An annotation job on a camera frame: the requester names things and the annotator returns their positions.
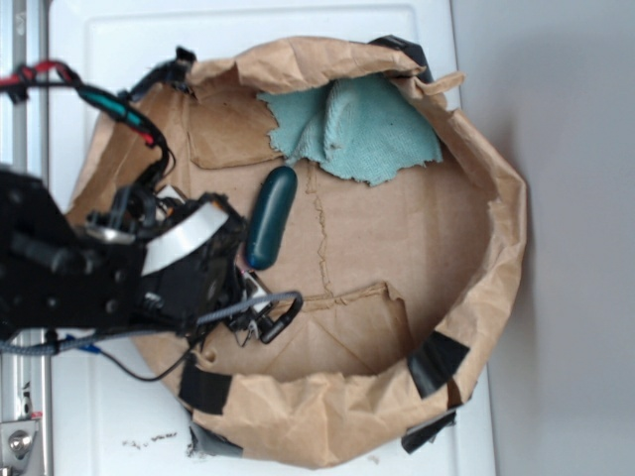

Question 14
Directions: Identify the aluminium frame rail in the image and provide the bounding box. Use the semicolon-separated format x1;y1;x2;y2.
1;1;54;475

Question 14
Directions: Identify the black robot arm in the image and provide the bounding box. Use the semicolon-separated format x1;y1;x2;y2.
1;171;287;343

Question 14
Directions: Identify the red green wire bundle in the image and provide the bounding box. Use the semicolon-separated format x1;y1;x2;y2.
0;59;176;184

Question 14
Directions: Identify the teal terry cloth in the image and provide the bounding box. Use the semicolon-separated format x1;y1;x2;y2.
258;74;443;186

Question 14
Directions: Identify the grey braided cable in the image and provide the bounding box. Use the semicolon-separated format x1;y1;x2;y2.
0;290;304;356

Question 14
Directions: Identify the dark green oblong capsule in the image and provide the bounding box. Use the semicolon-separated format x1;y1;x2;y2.
245;166;298;270

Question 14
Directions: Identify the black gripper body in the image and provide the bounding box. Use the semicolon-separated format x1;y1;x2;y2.
86;184;278;344

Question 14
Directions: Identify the metal corner bracket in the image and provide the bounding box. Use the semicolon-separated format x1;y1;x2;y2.
1;419;43;475

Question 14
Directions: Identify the brown paper bag bin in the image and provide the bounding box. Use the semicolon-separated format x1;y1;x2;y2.
63;33;528;472

